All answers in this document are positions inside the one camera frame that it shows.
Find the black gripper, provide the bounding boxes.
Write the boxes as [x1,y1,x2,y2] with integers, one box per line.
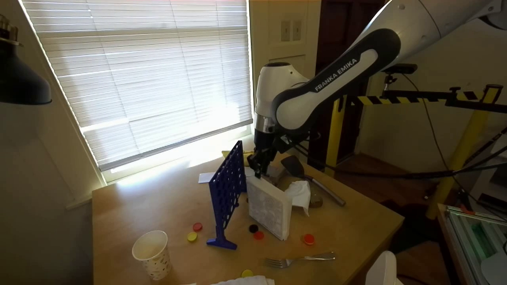
[247,128,282,179]

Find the white cardboard box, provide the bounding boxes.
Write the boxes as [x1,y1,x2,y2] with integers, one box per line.
[244,171,293,242]

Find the white crumpled cloth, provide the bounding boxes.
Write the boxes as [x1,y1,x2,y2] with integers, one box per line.
[279,153,349,209]

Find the blue connect four grid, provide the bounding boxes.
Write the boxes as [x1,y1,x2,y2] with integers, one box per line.
[205,139,249,252]

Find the crumpled white napkin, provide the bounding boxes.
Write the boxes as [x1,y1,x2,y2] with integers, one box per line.
[284,179,314,217]

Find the white paper sheet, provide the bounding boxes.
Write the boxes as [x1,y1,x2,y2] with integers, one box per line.
[197,171,217,185]

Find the folded white cloth stack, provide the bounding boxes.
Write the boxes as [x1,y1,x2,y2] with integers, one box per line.
[211,274,278,285]

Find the patterned paper cup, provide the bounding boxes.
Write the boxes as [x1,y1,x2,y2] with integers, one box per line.
[130,228,175,283]

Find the wide window blinds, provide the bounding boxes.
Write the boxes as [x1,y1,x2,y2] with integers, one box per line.
[18,0,255,171]

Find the white bottle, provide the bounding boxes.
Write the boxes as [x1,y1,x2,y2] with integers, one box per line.
[363,250,406,285]

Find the dark wooden door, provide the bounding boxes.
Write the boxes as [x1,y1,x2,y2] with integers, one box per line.
[308,0,395,171]

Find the yellow stand pole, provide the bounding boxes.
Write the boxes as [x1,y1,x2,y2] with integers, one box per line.
[427,107,493,221]

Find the white green equipment box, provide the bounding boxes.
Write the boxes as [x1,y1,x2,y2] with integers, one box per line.
[436,204,507,285]

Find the yellow upright post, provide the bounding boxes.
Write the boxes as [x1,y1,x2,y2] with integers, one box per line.
[324,93,346,177]

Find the wall switch plate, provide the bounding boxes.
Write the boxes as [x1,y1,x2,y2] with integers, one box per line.
[279,19,293,44]
[292,19,306,43]

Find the thick black cable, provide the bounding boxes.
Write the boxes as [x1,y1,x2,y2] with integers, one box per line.
[287,133,507,182]

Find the black mounted camera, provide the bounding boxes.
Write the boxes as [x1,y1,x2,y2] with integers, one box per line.
[384,62,420,76]

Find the thin black cable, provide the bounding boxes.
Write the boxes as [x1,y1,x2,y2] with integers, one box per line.
[403,73,457,174]

